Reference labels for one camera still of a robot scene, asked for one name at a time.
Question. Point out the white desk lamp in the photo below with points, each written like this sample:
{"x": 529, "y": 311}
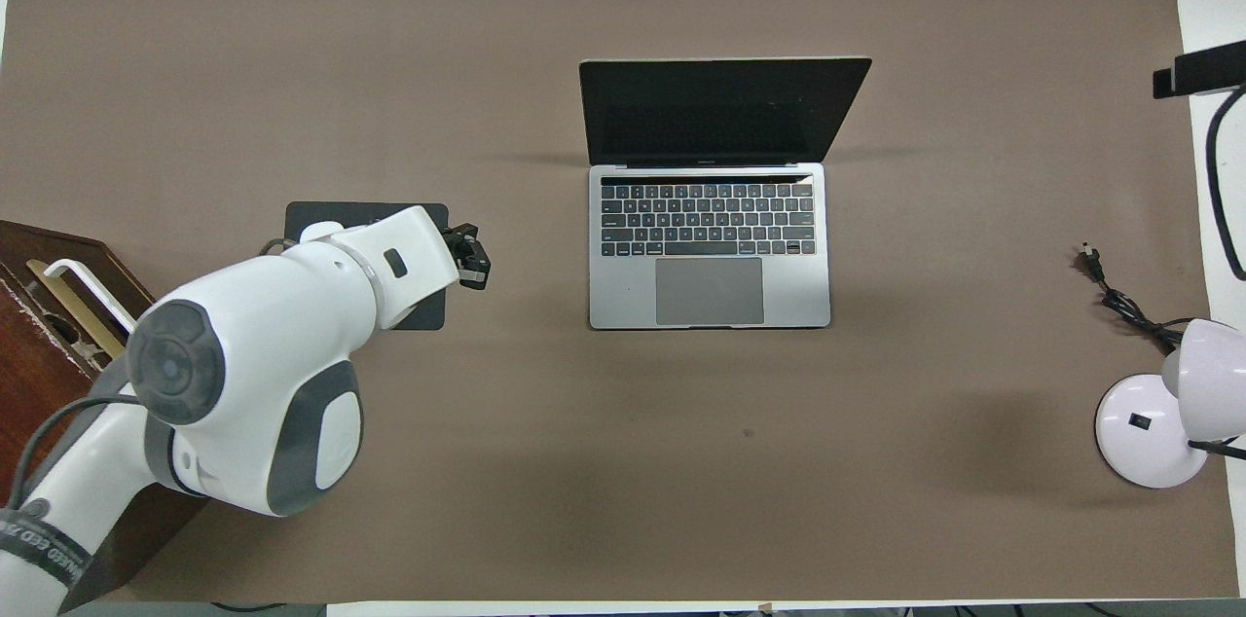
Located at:
{"x": 1139, "y": 422}

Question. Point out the white computer mouse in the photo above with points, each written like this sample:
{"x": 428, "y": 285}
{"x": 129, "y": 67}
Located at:
{"x": 319, "y": 232}

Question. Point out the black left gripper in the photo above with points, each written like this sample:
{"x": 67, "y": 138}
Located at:
{"x": 459, "y": 252}

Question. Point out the black mouse pad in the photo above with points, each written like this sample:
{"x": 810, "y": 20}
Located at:
{"x": 321, "y": 211}

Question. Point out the dark brown wooden box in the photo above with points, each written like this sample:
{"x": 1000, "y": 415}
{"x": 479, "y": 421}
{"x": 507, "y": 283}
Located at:
{"x": 39, "y": 374}

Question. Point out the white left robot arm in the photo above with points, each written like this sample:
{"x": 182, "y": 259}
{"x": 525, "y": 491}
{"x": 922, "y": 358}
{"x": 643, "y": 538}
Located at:
{"x": 253, "y": 344}

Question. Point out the brown table mat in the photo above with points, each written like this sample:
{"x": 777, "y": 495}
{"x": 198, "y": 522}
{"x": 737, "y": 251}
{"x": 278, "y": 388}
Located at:
{"x": 623, "y": 500}

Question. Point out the silver apple laptop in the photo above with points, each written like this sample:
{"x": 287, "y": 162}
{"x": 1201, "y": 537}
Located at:
{"x": 711, "y": 237}

